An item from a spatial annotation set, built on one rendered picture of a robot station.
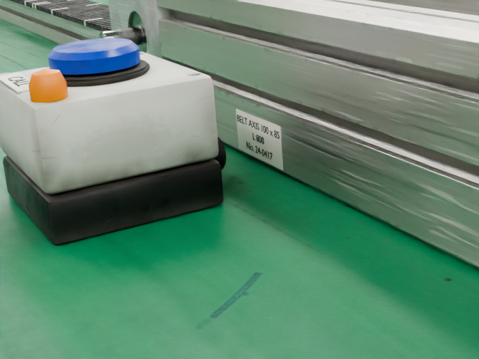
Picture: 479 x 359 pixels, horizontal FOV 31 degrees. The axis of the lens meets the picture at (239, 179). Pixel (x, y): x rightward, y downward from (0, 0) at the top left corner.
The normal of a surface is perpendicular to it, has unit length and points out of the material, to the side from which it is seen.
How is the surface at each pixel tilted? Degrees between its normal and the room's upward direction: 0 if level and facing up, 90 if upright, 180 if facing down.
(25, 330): 0
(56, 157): 90
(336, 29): 90
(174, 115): 90
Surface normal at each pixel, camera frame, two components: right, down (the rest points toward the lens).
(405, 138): -0.88, 0.21
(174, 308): -0.07, -0.94
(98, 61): 0.25, 0.30
